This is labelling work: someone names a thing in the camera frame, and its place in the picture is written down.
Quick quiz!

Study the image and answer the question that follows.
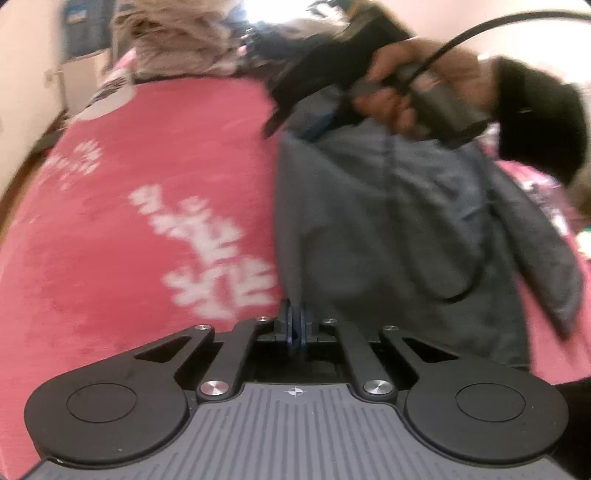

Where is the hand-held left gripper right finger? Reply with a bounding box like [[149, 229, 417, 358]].
[[295, 301, 461, 400]]

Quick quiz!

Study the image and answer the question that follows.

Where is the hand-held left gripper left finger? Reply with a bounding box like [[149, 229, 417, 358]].
[[134, 300, 296, 400]]

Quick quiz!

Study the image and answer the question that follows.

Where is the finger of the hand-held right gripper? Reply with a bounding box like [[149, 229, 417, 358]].
[[263, 95, 305, 140]]

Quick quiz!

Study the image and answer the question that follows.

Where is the dark blue-grey garment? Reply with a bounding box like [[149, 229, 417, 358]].
[[274, 88, 586, 371]]

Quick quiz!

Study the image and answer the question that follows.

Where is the person's right hand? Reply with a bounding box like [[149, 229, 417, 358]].
[[353, 39, 500, 138]]

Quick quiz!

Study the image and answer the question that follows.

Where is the white fluffy folded cloth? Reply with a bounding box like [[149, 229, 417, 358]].
[[111, 0, 252, 85]]

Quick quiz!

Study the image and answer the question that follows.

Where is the pink floral blanket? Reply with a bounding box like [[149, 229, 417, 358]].
[[0, 48, 591, 469]]

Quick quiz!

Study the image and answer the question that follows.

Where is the blue container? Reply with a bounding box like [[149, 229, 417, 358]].
[[61, 0, 114, 62]]

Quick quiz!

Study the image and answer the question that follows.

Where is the black cable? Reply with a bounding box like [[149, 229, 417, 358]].
[[418, 10, 591, 77]]

